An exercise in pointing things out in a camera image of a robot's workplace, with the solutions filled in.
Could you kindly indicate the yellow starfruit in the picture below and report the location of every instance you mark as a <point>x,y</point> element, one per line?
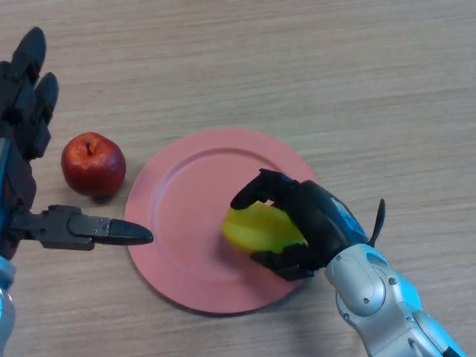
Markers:
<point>256,228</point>

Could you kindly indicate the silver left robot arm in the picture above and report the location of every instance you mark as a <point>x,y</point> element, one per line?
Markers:
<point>5,308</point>

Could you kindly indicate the red apple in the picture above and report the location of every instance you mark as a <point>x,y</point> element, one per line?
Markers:
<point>93,165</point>

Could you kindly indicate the pink round plate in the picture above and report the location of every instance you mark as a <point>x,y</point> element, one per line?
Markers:
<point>186,223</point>

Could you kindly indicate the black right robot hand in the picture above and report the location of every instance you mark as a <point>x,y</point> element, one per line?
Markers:
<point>320,223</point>

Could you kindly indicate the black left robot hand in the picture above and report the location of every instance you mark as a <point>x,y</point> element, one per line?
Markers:
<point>63,230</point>

